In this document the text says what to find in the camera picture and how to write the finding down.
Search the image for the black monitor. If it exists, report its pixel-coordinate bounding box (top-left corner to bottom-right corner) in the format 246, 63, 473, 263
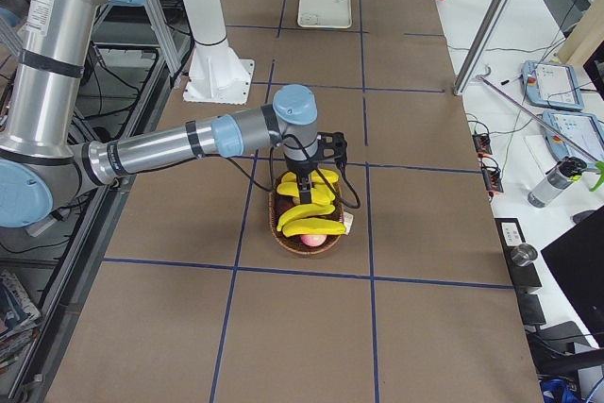
542, 208, 603, 345

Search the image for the aluminium frame post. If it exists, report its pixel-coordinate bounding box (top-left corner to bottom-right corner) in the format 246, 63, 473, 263
453, 0, 511, 95

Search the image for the brown wicker basket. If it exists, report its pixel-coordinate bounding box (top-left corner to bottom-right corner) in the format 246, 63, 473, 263
268, 172, 345, 256

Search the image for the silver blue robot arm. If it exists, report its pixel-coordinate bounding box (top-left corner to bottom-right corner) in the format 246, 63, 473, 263
1, 0, 318, 227

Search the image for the reacher grabber stick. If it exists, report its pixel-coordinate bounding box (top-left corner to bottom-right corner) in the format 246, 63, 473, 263
475, 67, 603, 192

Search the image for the stack of magazines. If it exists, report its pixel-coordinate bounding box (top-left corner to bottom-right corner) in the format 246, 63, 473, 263
1, 269, 42, 373

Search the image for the blue teach pendant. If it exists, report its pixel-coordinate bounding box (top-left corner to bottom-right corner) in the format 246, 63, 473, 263
542, 109, 603, 169
521, 60, 584, 111

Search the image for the steel cup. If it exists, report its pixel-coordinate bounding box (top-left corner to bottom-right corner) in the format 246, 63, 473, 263
510, 243, 539, 267

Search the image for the yellow banana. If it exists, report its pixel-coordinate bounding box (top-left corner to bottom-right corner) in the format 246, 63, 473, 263
276, 178, 337, 205
311, 169, 340, 185
277, 204, 335, 231
281, 218, 346, 237

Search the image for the dark red apple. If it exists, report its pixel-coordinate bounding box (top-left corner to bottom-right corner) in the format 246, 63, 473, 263
275, 197, 295, 218

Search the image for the pink peach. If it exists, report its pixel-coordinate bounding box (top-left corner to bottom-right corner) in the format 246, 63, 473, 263
300, 234, 327, 247

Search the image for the white basket tag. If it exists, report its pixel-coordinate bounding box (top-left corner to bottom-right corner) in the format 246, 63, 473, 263
342, 211, 354, 235

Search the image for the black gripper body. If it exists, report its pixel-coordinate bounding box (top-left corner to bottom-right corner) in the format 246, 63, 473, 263
292, 160, 317, 186

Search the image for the lower blue teach pendant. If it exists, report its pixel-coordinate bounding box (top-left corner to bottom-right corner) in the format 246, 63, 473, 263
542, 109, 603, 169

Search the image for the orange circuit board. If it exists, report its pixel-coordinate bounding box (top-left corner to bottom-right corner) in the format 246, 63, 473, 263
472, 132, 504, 199

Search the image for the yellow star fruit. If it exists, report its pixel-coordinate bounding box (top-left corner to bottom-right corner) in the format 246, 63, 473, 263
310, 184, 336, 205

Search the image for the yellow mango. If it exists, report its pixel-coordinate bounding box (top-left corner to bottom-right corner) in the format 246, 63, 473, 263
280, 172, 297, 183

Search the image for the upper blue teach pendant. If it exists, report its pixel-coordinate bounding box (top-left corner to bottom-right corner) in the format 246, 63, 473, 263
521, 60, 584, 111

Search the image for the white bear tray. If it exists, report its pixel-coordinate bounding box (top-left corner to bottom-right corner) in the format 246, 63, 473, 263
296, 0, 352, 29

